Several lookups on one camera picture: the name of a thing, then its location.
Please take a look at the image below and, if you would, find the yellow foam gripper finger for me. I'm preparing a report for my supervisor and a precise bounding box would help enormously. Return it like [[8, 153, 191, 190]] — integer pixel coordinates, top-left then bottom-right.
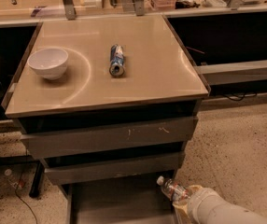
[[188, 185, 203, 194], [172, 201, 192, 224]]

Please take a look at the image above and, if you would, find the clear plastic water bottle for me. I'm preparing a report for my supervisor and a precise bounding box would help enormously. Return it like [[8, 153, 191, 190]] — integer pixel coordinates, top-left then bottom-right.
[[157, 176, 190, 203]]

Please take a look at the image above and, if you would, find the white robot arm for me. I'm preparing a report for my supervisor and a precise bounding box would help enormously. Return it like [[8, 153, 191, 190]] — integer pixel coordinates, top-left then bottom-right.
[[173, 185, 267, 224]]

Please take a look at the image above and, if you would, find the open grey bottom drawer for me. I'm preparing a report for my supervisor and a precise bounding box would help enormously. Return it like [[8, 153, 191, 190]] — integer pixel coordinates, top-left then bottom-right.
[[66, 173, 179, 224]]

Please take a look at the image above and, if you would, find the grey drawer cabinet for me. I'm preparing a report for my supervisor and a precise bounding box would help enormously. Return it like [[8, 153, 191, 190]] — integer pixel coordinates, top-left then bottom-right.
[[1, 13, 212, 224]]

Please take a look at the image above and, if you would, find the grey middle drawer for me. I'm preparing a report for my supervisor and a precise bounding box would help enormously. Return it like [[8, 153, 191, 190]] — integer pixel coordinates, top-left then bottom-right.
[[45, 151, 184, 185]]

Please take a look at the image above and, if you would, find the grey top drawer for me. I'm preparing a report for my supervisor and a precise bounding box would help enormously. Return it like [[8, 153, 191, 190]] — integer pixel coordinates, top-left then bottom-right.
[[21, 117, 198, 159]]

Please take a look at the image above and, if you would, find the plastic bottle on floor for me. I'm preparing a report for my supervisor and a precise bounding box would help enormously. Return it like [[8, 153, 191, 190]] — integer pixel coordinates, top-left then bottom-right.
[[4, 169, 25, 189]]

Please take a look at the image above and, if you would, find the blue soda can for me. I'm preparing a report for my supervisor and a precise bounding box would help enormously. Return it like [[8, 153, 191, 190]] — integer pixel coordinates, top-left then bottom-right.
[[109, 44, 125, 77]]

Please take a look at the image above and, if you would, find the black table leg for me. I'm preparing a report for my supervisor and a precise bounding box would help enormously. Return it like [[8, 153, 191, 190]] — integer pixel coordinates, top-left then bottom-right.
[[29, 162, 44, 198]]

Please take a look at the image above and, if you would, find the white ceramic bowl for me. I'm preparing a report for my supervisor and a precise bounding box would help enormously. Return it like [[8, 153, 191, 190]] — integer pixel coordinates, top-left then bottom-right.
[[27, 48, 69, 80]]

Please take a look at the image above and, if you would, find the grey side shelf rail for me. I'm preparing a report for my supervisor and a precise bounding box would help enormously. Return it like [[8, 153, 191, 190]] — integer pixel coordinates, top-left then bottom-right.
[[195, 60, 267, 85]]

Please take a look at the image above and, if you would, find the black floor cable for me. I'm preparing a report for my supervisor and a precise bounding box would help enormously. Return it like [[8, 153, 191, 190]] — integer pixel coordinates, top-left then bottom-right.
[[14, 165, 40, 224]]

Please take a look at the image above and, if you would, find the grey metal post left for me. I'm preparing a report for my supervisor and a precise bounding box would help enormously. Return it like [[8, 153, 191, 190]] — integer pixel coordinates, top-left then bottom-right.
[[63, 0, 76, 21]]

